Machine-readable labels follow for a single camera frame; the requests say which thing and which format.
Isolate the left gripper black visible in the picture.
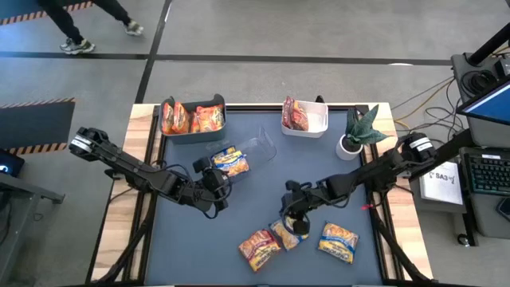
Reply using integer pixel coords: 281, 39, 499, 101
192, 156, 233, 212

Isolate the blue soy sauce ramen pack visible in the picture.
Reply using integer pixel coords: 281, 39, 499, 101
317, 222, 361, 265
210, 145, 252, 179
269, 218, 310, 252

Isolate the grey-blue plastic bin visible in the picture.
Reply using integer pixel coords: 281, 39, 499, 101
158, 93, 228, 146

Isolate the blue-grey table mat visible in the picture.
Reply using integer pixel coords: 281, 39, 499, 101
143, 109, 384, 286

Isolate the clear plastic bin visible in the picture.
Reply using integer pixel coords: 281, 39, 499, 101
217, 126, 279, 184

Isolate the white plastic bin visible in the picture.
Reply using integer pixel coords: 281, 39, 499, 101
280, 99, 330, 140

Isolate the green snake plant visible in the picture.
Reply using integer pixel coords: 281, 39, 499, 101
344, 104, 394, 149

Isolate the white SA3 sign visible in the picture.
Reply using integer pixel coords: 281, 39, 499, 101
418, 160, 466, 207

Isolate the black stand beam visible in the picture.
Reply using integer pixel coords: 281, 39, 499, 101
467, 23, 510, 68
430, 128, 476, 171

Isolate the dark hazard-striped floor mat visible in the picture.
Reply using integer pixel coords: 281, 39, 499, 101
0, 96, 77, 156
0, 0, 96, 26

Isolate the grey side desk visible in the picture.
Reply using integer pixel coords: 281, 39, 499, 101
0, 171, 66, 280

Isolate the black backlit keyboard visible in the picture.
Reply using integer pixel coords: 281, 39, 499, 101
463, 152, 510, 197

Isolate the grey equipment cart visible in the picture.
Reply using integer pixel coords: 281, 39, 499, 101
449, 51, 510, 240

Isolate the black device blue light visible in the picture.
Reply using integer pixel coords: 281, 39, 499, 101
0, 147, 26, 179

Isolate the blue-screen monitor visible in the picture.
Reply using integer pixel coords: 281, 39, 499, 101
456, 77, 510, 128

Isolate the person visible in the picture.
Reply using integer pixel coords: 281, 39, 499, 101
37, 0, 145, 56

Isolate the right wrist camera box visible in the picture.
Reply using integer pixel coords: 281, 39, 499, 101
292, 218, 311, 237

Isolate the black aluminium table frame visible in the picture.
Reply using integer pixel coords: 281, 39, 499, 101
85, 101, 437, 287

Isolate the coiled black cable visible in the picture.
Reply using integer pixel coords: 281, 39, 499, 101
461, 69, 500, 96

